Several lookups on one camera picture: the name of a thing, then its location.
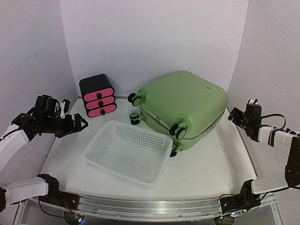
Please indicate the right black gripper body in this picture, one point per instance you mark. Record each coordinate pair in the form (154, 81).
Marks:
(237, 116)

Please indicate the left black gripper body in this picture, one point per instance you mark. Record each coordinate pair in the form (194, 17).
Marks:
(50, 126)

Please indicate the green hard-shell suitcase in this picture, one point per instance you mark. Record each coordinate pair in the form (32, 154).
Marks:
(180, 105)

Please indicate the white perforated plastic basket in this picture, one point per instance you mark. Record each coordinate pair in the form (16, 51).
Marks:
(132, 153)

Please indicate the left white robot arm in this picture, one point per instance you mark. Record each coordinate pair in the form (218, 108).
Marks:
(22, 130)

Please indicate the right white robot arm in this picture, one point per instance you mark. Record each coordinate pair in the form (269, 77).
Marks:
(286, 152)

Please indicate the black pink drawer organizer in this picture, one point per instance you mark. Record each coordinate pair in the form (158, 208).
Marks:
(98, 95)

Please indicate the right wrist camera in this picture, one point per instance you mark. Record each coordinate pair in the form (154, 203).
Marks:
(253, 111)

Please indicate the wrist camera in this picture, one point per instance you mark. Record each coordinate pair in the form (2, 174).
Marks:
(253, 111)
(50, 107)

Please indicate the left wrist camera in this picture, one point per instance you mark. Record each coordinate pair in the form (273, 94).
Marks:
(50, 107)

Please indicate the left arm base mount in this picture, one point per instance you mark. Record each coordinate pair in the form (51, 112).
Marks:
(67, 200)

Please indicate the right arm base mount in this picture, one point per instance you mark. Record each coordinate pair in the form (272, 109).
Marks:
(239, 202)

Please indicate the aluminium front rail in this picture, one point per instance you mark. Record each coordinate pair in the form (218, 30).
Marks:
(92, 209)

